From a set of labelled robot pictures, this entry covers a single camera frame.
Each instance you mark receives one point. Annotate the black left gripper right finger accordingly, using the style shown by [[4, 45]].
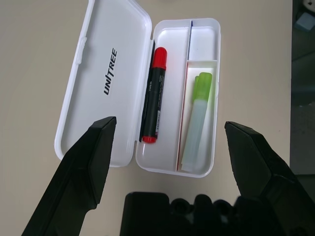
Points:
[[265, 177]]

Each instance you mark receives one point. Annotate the white plastic pencil case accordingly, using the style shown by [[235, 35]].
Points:
[[118, 32]]

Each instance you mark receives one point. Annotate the black marker with red cap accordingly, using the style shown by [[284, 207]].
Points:
[[153, 103]]

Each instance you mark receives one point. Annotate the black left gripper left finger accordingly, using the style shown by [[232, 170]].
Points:
[[73, 177]]

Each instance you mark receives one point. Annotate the small blue box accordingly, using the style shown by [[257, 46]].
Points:
[[306, 22]]

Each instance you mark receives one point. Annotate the translucent tube with green cap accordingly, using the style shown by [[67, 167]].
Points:
[[197, 127]]

